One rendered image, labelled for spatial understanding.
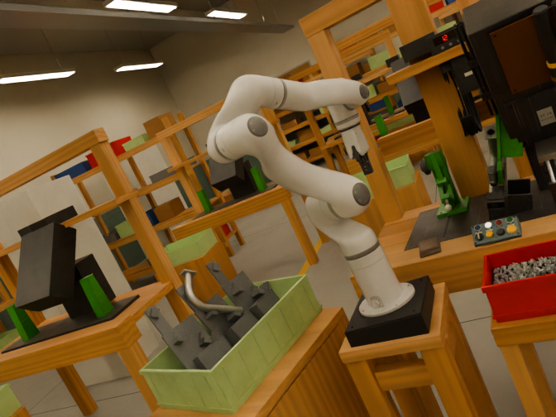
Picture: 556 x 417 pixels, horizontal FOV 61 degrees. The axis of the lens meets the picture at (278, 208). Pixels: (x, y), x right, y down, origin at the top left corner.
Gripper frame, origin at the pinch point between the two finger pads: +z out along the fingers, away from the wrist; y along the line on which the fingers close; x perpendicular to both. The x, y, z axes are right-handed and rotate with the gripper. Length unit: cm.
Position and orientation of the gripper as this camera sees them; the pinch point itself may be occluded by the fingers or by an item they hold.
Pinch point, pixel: (366, 168)
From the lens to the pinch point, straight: 166.7
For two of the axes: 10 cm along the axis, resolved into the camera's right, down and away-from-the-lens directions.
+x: 8.1, -2.8, -5.1
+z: 4.2, 8.9, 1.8
